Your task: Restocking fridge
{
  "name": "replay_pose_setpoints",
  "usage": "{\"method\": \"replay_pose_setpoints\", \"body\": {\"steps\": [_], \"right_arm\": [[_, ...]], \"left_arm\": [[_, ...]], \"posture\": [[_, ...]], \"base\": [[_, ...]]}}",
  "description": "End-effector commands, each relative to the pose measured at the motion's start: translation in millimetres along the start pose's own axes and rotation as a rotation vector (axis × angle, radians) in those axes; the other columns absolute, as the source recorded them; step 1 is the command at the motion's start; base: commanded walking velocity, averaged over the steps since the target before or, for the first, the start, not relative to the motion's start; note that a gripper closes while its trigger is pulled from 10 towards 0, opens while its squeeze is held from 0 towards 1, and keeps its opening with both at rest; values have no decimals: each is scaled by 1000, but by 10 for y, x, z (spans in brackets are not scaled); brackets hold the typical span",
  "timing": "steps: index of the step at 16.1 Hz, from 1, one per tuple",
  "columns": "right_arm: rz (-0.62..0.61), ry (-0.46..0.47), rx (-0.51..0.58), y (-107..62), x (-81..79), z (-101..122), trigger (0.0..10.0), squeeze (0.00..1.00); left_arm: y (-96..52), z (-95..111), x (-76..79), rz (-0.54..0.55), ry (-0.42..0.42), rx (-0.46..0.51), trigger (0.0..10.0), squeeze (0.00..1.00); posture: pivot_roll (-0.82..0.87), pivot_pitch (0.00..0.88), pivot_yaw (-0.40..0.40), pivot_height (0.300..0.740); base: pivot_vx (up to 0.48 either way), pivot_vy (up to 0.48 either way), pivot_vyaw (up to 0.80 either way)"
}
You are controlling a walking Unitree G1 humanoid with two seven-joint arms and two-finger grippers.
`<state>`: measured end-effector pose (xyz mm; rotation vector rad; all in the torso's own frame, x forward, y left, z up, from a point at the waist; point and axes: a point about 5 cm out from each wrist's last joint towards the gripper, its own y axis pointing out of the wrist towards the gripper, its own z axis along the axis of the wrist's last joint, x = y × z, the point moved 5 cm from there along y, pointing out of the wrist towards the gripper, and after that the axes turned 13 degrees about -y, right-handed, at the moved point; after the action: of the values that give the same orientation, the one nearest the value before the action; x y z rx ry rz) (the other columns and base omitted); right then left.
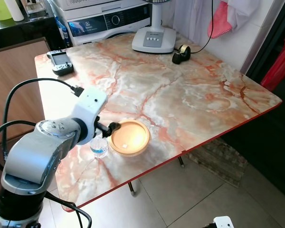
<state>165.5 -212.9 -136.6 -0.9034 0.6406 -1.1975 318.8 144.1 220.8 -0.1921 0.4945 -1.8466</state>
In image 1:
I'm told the round orange wooden bowl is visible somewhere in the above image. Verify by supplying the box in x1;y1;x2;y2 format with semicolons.
108;119;151;157

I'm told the clear glass of water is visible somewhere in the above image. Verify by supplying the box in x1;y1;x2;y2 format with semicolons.
89;135;110;159

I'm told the marble pattern folding table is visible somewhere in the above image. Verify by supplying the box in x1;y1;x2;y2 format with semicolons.
35;32;283;212

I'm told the black handheld controller with screen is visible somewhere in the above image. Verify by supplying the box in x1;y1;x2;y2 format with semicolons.
47;49;75;76

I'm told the white standing fan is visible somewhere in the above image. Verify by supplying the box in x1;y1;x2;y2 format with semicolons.
132;0;177;54

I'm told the black tape dispenser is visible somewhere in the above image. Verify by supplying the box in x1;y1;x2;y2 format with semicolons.
172;44;191;65

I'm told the white front-load washing machine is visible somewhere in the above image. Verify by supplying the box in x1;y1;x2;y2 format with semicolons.
52;0;152;47

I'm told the wooden cabinet with black counter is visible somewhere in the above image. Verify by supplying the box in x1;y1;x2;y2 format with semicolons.
0;13;63;131

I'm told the red plastic bag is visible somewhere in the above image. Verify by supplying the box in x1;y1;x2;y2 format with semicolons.
261;38;285;92

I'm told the white curtain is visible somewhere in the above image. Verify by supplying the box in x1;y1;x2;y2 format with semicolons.
173;0;214;46

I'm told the white plastic bottle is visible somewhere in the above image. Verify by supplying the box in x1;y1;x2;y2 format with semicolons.
4;0;25;22

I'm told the pink hanging cloth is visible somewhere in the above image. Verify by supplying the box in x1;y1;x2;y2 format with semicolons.
208;0;233;39

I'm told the white hanging cloth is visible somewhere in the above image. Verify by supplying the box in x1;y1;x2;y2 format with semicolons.
226;0;263;32

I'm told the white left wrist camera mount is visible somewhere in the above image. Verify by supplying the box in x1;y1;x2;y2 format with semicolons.
69;86;108;143

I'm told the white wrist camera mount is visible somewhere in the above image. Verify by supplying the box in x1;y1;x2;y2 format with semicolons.
69;86;108;143
214;216;234;228

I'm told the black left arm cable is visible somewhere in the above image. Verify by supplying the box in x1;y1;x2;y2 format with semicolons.
0;78;85;171

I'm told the black fan power cable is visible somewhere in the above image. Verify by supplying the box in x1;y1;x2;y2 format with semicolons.
190;0;215;54

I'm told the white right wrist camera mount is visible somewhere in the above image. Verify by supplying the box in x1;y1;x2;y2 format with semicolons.
214;216;234;228

